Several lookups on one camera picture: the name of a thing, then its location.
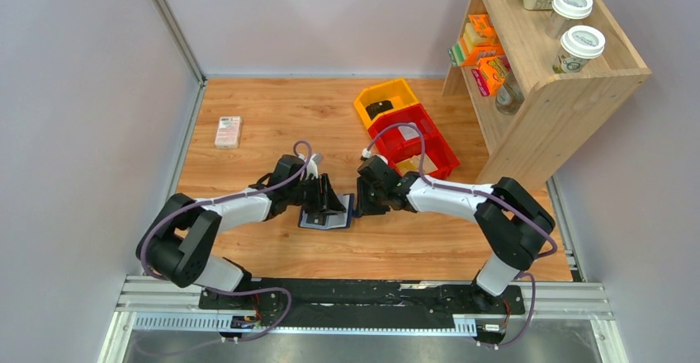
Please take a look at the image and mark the paper cup white lid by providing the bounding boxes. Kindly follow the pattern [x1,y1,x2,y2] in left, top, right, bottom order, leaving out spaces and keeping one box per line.
[545,0,594,39]
[552,25,606,73]

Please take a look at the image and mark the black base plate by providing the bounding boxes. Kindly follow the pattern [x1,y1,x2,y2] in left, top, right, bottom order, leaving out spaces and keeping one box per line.
[198,278,528,331]

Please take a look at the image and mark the aluminium rail frame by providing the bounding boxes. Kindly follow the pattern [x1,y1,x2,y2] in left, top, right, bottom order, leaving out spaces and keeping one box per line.
[99,276,627,362]

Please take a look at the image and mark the red plastic bin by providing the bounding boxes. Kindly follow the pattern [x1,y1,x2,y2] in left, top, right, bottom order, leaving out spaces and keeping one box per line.
[368,105,441,159]
[380,133,460,179]

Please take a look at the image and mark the black item in yellow bin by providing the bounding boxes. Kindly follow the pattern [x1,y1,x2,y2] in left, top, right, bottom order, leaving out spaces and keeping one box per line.
[365,100,394,120]

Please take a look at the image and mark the navy blue card holder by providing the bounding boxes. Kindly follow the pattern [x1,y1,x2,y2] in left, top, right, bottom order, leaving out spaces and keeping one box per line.
[298,194,355,230]

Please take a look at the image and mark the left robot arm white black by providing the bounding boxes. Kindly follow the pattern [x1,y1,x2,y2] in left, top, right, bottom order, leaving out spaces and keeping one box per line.
[135,154,353,292]

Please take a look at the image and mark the grey card in bin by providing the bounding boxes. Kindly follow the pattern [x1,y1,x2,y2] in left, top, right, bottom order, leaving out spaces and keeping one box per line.
[397,122,421,141]

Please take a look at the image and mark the paper cup white lid front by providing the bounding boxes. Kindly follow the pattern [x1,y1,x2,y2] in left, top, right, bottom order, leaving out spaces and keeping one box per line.
[552,25,606,73]

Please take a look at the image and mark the gold credit cards in bin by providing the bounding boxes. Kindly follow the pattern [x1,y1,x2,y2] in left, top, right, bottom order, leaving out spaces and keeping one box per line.
[395,153,440,176]

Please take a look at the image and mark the white red small box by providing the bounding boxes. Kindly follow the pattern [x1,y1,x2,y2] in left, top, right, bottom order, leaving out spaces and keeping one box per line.
[215,116,243,149]

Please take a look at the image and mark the wooden shelf unit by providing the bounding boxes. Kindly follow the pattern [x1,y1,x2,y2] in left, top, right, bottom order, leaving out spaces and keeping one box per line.
[442,0,652,190]

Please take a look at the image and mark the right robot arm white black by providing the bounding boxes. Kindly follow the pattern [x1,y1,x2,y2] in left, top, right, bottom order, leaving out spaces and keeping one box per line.
[357,155,557,298]

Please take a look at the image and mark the green orange boxes on shelf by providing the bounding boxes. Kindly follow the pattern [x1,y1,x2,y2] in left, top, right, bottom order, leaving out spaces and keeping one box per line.
[448,14,504,67]

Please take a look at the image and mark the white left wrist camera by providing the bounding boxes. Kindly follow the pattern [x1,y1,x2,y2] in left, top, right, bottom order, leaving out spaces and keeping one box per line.
[305,153,324,179]

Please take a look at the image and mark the paper cup white lid rear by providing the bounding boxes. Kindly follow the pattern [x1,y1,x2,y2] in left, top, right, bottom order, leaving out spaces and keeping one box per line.
[545,0,594,39]

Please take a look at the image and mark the orange snack box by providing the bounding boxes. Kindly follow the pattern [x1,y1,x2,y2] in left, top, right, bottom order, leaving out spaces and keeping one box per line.
[471,55,511,97]

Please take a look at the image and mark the red plastic bin front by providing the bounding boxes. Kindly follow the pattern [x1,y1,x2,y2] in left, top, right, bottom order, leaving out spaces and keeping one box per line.
[380,133,460,179]

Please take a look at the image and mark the glass bottle on shelf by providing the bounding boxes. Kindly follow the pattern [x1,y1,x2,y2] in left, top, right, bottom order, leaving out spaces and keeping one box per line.
[495,71,524,115]

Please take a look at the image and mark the red plastic bin middle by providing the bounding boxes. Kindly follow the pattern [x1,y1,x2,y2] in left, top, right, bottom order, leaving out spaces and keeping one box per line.
[368,105,441,159]

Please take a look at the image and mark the yellow plastic bin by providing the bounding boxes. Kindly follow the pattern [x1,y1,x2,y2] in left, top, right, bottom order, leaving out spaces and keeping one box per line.
[353,78,420,130]

